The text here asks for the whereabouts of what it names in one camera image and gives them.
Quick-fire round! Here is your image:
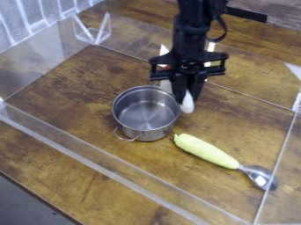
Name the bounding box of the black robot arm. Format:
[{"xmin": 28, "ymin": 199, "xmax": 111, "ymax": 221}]
[{"xmin": 150, "ymin": 0, "xmax": 229, "ymax": 104}]

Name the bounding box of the black cable loop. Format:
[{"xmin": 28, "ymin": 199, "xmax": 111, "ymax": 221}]
[{"xmin": 205, "ymin": 14, "xmax": 229, "ymax": 44}]

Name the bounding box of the silver metal pot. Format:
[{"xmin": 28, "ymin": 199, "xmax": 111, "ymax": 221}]
[{"xmin": 111, "ymin": 85, "xmax": 179, "ymax": 142}]

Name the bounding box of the white plush mushroom brown cap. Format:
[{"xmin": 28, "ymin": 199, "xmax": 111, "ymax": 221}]
[{"xmin": 159, "ymin": 75, "xmax": 198, "ymax": 113}]

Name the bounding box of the clear acrylic enclosure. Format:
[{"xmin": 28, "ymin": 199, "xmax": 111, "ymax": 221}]
[{"xmin": 0, "ymin": 0, "xmax": 301, "ymax": 225}]

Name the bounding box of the black bar at background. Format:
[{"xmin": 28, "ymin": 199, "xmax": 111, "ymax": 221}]
[{"xmin": 226, "ymin": 6, "xmax": 268, "ymax": 23}]

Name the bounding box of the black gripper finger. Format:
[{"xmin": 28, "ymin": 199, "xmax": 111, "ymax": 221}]
[
  {"xmin": 190, "ymin": 73, "xmax": 207, "ymax": 101},
  {"xmin": 170, "ymin": 74, "xmax": 187, "ymax": 104}
]

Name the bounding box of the yellow handled metal spoon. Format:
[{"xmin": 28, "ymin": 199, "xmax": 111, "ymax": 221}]
[{"xmin": 174, "ymin": 134, "xmax": 277, "ymax": 191}]

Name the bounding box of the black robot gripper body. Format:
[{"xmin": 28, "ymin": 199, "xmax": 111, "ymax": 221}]
[{"xmin": 150, "ymin": 51, "xmax": 229, "ymax": 81}]

